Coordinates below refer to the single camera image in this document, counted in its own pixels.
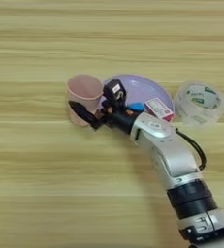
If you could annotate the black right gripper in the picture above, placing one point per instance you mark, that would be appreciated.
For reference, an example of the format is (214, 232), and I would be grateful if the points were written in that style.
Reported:
(121, 118)

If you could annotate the pink plastic cup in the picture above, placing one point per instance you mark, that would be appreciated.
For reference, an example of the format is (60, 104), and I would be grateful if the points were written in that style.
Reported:
(84, 88)

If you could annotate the blue rectangular eraser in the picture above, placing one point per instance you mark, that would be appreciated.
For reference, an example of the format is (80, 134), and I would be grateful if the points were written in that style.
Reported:
(136, 106)

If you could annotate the small white pink box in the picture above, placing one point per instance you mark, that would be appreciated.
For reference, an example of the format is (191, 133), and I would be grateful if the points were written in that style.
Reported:
(158, 108)

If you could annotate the clear plastic food packet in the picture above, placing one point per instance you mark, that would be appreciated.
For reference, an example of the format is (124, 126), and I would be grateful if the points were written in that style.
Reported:
(202, 103)

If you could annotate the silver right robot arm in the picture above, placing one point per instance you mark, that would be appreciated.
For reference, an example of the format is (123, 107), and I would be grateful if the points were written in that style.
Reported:
(171, 155)

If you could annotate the purple round plate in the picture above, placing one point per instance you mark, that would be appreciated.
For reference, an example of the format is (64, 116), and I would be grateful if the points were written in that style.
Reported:
(142, 92)

